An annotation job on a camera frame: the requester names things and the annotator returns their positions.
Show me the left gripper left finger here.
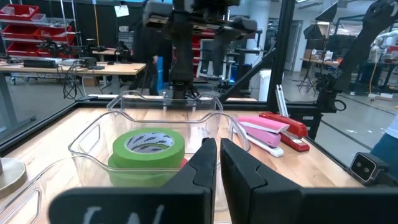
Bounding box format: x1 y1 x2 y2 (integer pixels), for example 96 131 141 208
47 137 218 224

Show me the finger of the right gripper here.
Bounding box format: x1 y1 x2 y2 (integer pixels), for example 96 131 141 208
200 32 217 77
216 30 233 77

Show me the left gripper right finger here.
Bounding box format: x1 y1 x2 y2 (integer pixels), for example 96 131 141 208
220 138 398 224

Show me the red stapler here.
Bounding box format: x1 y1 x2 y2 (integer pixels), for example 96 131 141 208
258 111 311 153

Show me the pink stapler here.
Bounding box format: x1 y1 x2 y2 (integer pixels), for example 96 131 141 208
232 115 291 159

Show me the person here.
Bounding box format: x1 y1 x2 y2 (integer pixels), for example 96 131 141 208
369 114 398 180
132 20 174 96

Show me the silver aluminium extrusion bar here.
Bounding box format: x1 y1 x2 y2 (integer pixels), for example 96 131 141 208
274 83 290 118

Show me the clear plastic bin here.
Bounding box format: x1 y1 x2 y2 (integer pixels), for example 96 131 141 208
67 110 252 189
0 154 233 224
106 90 224 125

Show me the wooden workbench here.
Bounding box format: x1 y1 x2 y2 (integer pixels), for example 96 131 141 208
0 60 147 96

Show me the white paper sheet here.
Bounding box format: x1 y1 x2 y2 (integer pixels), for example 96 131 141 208
113 4 131 18

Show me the black equipment box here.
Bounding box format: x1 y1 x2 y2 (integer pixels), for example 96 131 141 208
23 58 60 69

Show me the red bin storage shelf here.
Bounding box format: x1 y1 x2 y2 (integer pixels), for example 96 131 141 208
0 2 78 59

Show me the black aluminium rig frame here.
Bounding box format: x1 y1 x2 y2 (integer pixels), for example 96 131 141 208
0 0 398 189

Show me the small black two-lens camera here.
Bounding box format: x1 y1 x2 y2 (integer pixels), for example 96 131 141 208
349 151 390 187

